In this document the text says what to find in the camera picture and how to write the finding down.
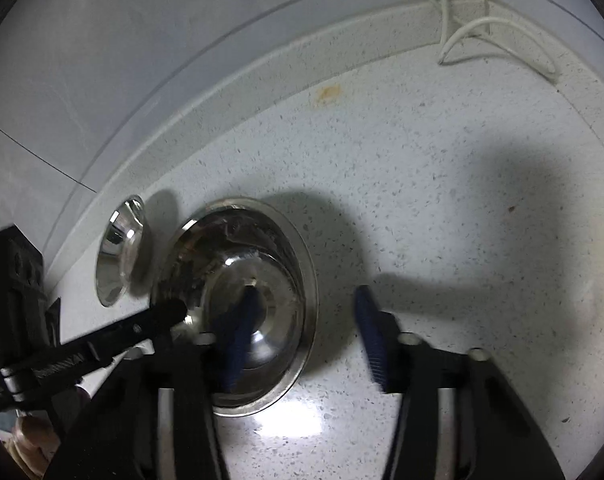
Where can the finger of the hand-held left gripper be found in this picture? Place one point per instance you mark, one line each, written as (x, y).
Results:
(126, 332)

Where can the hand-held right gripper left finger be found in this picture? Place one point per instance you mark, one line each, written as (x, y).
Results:
(236, 332)

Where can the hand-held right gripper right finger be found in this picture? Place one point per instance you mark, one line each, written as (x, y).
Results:
(371, 332)

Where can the large steel bowl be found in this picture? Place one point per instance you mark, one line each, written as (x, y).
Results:
(221, 240)

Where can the person's left hand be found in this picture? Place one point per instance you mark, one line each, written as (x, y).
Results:
(31, 445)

